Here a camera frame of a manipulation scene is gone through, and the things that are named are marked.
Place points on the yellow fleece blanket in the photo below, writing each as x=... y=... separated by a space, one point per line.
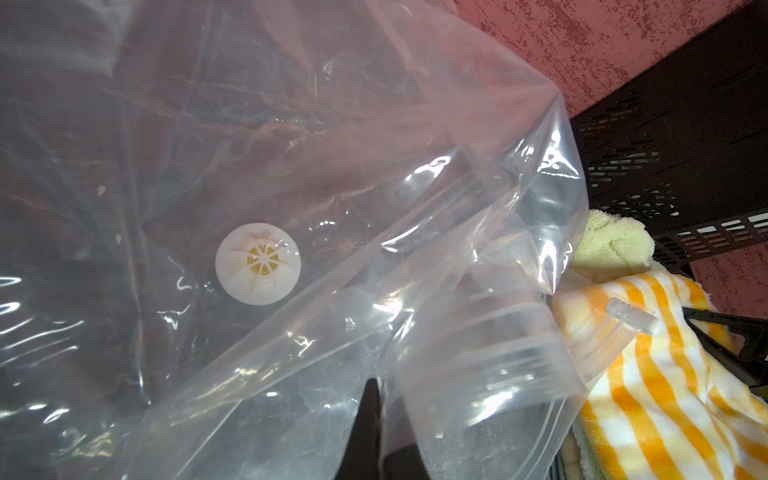
x=613 y=247

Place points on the white round bag valve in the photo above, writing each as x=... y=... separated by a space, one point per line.
x=258 y=264

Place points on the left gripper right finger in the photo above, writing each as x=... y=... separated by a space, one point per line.
x=404 y=464

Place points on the orange white checked blanket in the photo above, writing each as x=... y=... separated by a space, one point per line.
x=665 y=408

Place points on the clear plastic vacuum bag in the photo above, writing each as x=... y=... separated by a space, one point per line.
x=428 y=175

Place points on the black mesh file organizer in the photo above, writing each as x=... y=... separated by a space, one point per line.
x=683 y=147

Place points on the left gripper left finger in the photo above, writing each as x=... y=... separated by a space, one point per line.
x=361 y=457

